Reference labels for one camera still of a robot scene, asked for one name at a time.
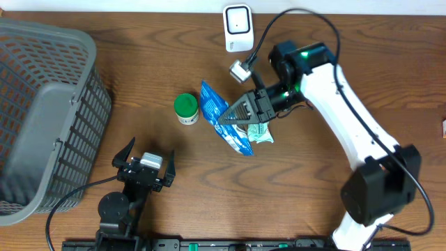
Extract blue Oreo cookie pack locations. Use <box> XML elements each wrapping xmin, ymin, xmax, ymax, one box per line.
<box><xmin>200</xmin><ymin>80</ymin><xmax>254</xmax><ymax>156</ymax></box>

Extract small orange snack box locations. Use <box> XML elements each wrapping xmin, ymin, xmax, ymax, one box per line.
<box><xmin>442</xmin><ymin>120</ymin><xmax>446</xmax><ymax>139</ymax></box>

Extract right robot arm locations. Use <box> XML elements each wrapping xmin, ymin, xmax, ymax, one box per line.
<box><xmin>218</xmin><ymin>41</ymin><xmax>421</xmax><ymax>250</ymax></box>

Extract white mint tissue pack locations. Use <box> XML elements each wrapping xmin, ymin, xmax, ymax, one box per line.
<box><xmin>247</xmin><ymin>122</ymin><xmax>274</xmax><ymax>144</ymax></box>

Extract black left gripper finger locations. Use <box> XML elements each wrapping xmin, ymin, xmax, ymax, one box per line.
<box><xmin>162</xmin><ymin>151</ymin><xmax>176</xmax><ymax>188</ymax></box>
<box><xmin>111</xmin><ymin>137</ymin><xmax>135</xmax><ymax>168</ymax></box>

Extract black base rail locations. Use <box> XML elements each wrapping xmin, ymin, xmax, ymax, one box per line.
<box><xmin>61</xmin><ymin>236</ymin><xmax>412</xmax><ymax>251</ymax></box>

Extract white barcode scanner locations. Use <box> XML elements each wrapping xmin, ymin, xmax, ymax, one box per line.
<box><xmin>222</xmin><ymin>4</ymin><xmax>254</xmax><ymax>52</ymax></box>

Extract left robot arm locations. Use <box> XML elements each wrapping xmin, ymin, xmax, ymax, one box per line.
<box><xmin>93</xmin><ymin>139</ymin><xmax>176</xmax><ymax>251</ymax></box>

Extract green lid white jar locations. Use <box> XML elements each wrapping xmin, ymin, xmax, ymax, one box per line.
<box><xmin>174</xmin><ymin>93</ymin><xmax>199</xmax><ymax>126</ymax></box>

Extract grey plastic mesh basket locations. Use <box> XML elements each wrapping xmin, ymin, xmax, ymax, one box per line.
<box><xmin>1</xmin><ymin>18</ymin><xmax>112</xmax><ymax>226</ymax></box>

